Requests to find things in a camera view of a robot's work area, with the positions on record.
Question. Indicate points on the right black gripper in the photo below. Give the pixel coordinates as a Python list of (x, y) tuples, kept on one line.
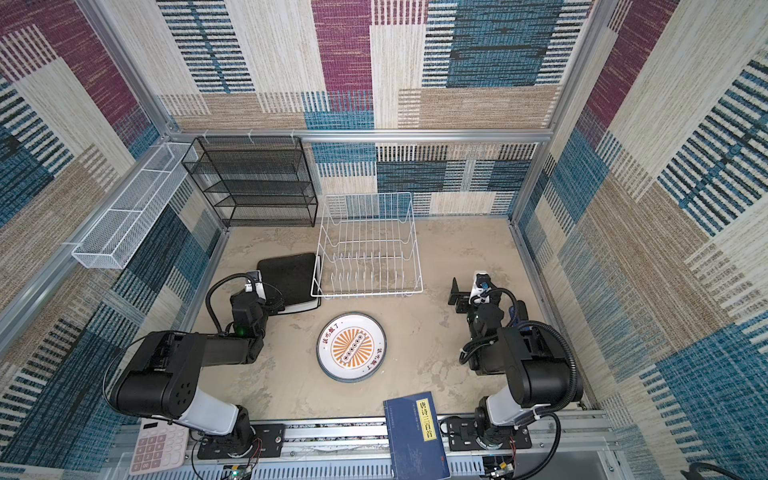
[(461, 297)]

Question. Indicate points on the black square plate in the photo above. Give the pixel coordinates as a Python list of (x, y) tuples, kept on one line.
[(289, 279)]

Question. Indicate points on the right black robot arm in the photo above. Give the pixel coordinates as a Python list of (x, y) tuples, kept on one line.
[(535, 359)]

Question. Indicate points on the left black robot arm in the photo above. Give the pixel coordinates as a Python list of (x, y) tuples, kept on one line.
[(161, 380)]

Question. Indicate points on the black mesh shelf rack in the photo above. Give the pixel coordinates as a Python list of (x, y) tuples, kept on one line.
[(254, 181)]

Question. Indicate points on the blue book yellow label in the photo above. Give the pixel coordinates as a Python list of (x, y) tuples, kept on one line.
[(415, 444)]

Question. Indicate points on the pink calculator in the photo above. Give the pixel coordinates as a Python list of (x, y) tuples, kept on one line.
[(160, 446)]

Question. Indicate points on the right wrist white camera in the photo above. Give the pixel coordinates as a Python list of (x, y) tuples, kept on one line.
[(482, 284)]

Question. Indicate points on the white wire dish rack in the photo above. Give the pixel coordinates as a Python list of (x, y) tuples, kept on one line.
[(367, 247)]

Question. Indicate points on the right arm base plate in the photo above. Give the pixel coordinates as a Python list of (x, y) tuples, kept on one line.
[(462, 435)]

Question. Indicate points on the aluminium front rail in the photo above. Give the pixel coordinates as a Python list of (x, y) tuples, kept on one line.
[(358, 448)]

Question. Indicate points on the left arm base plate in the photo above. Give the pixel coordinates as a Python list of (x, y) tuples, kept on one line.
[(264, 441)]

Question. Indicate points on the white wire wall basket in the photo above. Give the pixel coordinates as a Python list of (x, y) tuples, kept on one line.
[(119, 232)]

